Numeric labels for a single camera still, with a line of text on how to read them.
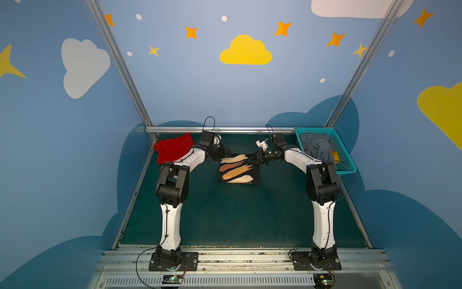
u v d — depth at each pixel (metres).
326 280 0.72
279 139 0.85
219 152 0.91
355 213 0.93
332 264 0.73
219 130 1.46
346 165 0.99
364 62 0.85
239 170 1.02
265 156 0.90
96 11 0.69
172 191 0.57
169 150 1.22
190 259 0.75
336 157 1.05
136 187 1.01
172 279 0.71
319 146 1.07
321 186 0.59
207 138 0.83
